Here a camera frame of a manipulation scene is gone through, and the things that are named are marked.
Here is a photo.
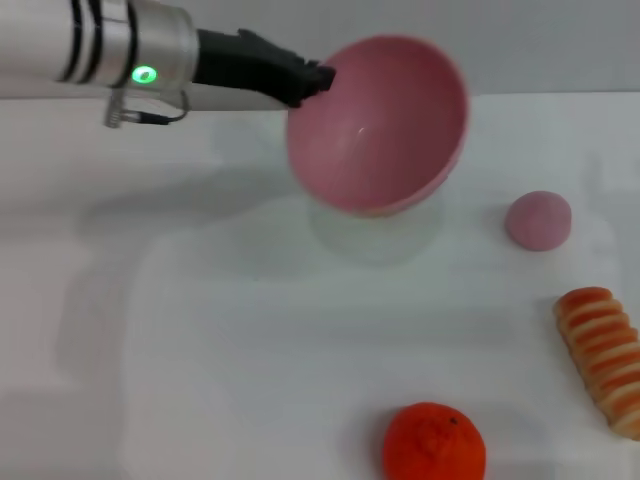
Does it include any pink round bun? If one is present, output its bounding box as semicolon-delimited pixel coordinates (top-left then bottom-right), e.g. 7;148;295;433
504;190;573;253

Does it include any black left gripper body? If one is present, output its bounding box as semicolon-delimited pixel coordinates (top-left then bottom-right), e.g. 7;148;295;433
192;28;301;101

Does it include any pink plastic bowl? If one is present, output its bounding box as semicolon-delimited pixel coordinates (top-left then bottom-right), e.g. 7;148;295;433
286;34;472;218

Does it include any orange striped bread roll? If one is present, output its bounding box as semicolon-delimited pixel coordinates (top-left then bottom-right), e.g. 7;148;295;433
552;286;640;442

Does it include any orange tangerine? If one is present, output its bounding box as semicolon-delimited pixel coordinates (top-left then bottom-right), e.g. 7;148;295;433
382;401;488;480

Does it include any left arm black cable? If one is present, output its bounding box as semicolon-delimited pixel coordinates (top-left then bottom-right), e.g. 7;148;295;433
103;89;189;129

